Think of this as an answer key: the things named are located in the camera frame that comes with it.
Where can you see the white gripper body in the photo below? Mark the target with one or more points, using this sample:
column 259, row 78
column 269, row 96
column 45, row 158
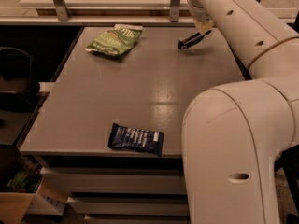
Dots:
column 199, row 16

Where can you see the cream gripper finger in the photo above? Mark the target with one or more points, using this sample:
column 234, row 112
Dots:
column 204, row 26

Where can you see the black rxbar chocolate bar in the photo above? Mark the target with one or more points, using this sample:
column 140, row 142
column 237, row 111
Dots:
column 191, row 40

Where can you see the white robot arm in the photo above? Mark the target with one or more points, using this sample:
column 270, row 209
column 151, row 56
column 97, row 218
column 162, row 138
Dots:
column 232, row 133

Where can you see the green jalapeno chip bag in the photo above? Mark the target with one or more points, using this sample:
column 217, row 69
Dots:
column 117, row 41

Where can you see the white background shelf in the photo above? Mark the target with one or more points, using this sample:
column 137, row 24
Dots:
column 108, row 7

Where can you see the blue snack bar wrapper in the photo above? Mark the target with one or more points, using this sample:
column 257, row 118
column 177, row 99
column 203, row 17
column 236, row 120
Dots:
column 136, row 139

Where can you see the white drawer cabinet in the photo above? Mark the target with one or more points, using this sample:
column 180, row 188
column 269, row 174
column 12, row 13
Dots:
column 111, row 190

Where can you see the black office chair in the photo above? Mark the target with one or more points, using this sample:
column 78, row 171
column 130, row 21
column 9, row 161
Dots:
column 18, row 86

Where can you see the cardboard box with items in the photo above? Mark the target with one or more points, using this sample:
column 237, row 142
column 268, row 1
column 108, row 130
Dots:
column 23, row 189

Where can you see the left metal shelf bracket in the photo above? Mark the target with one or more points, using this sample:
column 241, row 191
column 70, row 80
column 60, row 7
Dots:
column 61, row 10

